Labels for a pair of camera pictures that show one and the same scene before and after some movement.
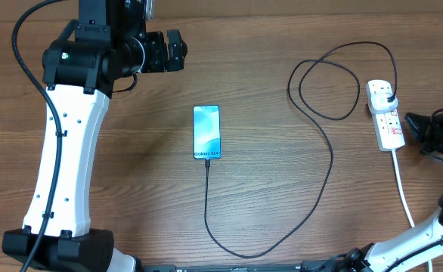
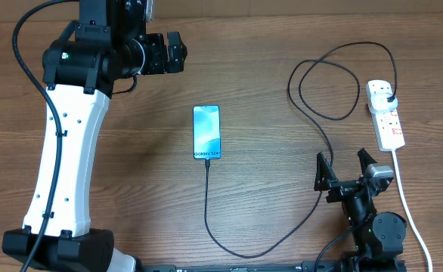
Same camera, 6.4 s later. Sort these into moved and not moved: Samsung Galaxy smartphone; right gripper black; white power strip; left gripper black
Moved: right gripper black
Not moved: Samsung Galaxy smartphone; white power strip; left gripper black
